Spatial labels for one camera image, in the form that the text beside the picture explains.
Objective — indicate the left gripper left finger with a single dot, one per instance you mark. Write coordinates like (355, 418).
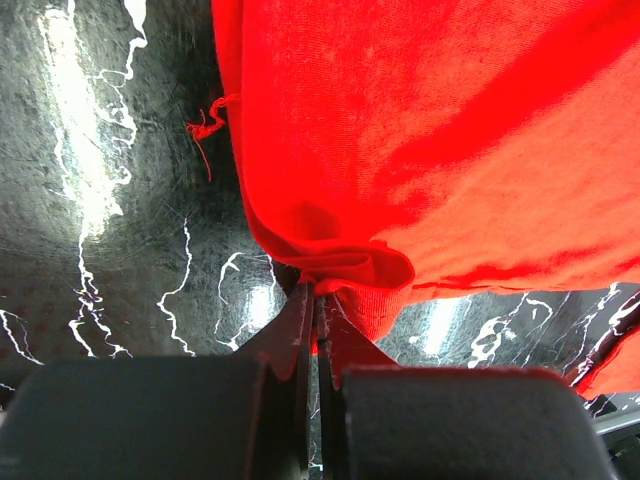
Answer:
(237, 416)

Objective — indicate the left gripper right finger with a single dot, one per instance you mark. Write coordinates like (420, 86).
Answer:
(380, 420)

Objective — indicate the red t shirt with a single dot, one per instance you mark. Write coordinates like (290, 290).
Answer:
(396, 152)

